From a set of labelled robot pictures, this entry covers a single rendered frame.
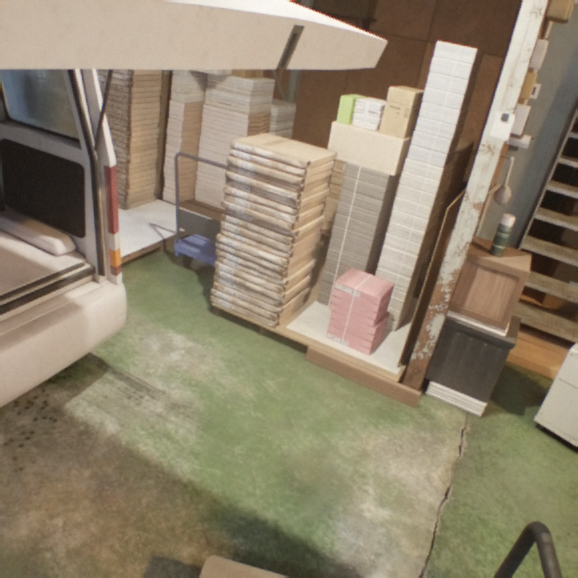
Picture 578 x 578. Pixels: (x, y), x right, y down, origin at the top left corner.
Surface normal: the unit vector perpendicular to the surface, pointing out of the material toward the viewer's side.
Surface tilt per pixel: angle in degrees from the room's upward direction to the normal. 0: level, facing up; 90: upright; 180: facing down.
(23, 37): 106
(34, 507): 0
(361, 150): 90
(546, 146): 90
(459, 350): 90
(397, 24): 90
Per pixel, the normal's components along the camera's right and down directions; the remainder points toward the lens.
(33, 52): 0.76, 0.59
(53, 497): 0.15, -0.87
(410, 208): -0.47, 0.35
